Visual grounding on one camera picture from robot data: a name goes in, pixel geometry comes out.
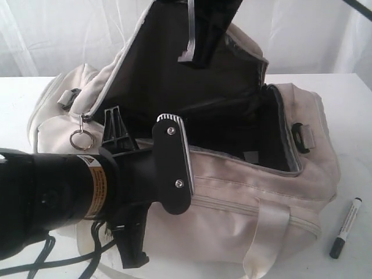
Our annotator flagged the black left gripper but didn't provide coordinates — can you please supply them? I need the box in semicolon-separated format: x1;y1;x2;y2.
99;106;158;269

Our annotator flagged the cream fabric duffel bag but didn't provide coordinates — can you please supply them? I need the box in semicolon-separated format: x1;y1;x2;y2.
27;1;340;278

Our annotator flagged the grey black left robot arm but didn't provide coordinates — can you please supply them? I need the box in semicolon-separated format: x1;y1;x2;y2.
1;107;158;269

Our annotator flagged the white marker black cap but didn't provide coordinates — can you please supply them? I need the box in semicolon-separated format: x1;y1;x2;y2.
329;197;362;259

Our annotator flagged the white backdrop curtain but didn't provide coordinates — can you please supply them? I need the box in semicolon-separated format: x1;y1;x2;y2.
1;1;371;83

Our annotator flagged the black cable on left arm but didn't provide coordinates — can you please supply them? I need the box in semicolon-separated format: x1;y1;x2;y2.
26;220;117;279

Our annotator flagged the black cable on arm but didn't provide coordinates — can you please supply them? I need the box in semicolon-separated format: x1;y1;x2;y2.
341;0;372;8
26;220;117;279

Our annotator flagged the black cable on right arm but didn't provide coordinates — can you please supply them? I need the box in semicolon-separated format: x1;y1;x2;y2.
341;0;372;8

